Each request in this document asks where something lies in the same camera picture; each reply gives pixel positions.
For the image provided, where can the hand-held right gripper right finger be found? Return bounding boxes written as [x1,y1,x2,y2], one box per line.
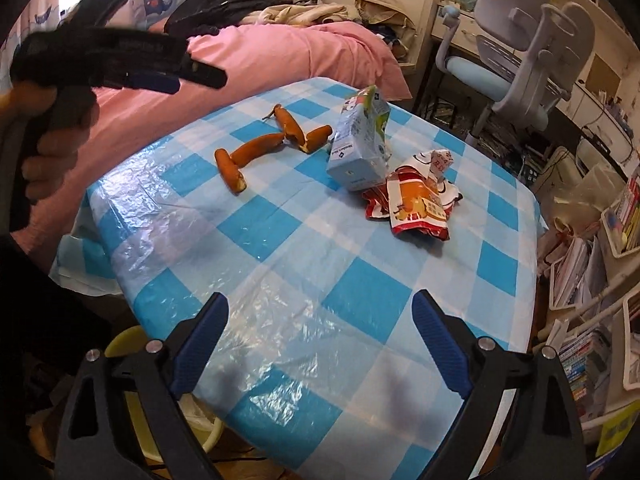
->
[411,289,587,480]

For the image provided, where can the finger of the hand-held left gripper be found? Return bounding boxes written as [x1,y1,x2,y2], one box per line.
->
[185,42,229,90]
[102,71,182,96]

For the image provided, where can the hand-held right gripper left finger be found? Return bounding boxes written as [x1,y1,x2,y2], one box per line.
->
[54,291,231,480]

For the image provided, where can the yellow plastic bin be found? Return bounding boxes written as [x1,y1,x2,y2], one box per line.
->
[104,324,226,467]

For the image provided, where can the red snack bag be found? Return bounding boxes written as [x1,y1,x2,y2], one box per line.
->
[361,149,463,242]

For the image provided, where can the blue white milk carton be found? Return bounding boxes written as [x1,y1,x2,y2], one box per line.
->
[326,85,392,192]

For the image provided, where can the person's left hand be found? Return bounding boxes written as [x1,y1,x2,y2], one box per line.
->
[0,82,101,206]

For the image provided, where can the black jacket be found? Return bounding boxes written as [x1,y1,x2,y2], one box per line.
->
[164,0,296,38]

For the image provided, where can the pink blanket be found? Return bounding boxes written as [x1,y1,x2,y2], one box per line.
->
[10,22,413,271]

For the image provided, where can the beige crumpled clothes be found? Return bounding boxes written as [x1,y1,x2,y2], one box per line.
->
[240,2,351,28]

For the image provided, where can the blue checkered plastic tablecloth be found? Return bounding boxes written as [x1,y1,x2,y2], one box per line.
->
[52,76,551,480]

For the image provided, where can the stack of books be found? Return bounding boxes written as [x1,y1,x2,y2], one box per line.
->
[560,325,626,426]

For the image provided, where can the pile of papers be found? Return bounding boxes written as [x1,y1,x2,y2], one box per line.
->
[542,230,616,311]

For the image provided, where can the khaki cloth bag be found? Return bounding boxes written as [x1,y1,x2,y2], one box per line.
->
[350,0,416,61]

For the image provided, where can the white storage rack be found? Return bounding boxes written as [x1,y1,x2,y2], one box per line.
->
[537,170,640,461]

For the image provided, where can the clear plastic bag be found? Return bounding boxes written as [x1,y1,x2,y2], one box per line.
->
[550,162,626,241]

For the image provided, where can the white printer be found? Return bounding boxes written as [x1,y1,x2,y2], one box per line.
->
[575,135,628,181]

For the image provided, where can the white desk with shelves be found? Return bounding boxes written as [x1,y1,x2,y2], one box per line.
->
[400,0,640,171]

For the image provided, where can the grey chair with blue seat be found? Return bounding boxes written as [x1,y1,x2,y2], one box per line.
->
[434,0,597,148]

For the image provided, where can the cork board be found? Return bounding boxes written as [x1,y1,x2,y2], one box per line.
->
[586,54,622,97]

